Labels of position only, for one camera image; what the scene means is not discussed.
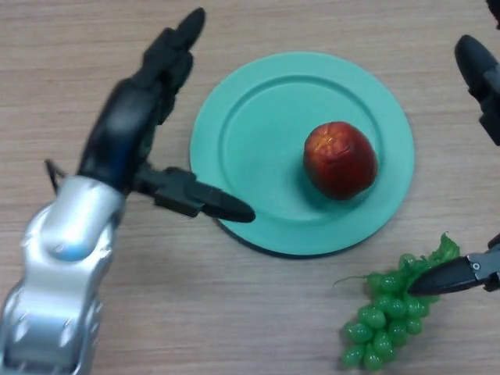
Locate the green grape bunch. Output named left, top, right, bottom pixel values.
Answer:
left=332, top=232, right=463, bottom=370

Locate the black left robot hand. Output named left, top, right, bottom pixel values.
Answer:
left=76, top=7, right=257, bottom=223

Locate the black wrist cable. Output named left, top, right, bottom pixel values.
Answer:
left=43, top=159, right=68, bottom=193

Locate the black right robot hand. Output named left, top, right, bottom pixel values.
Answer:
left=408, top=0, right=500, bottom=296

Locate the green round plate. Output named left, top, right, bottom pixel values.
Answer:
left=189, top=51, right=415, bottom=259

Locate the red apple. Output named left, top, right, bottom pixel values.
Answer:
left=302, top=120, right=379, bottom=201

